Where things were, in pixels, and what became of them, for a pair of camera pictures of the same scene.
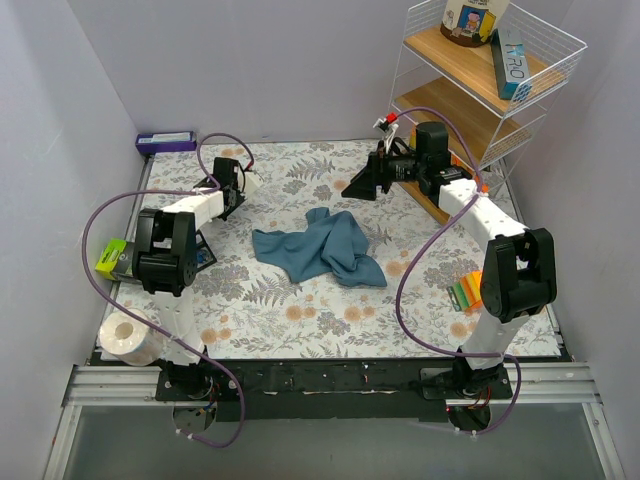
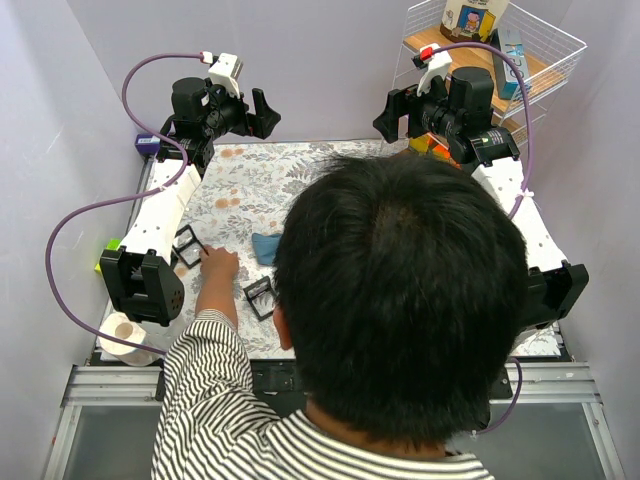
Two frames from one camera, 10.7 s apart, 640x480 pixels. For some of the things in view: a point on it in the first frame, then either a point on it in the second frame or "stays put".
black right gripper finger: (364, 184) -> (397, 103)
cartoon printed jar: (470, 23) stays put
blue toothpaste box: (510, 59) stays put
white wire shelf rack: (488, 98) stays put
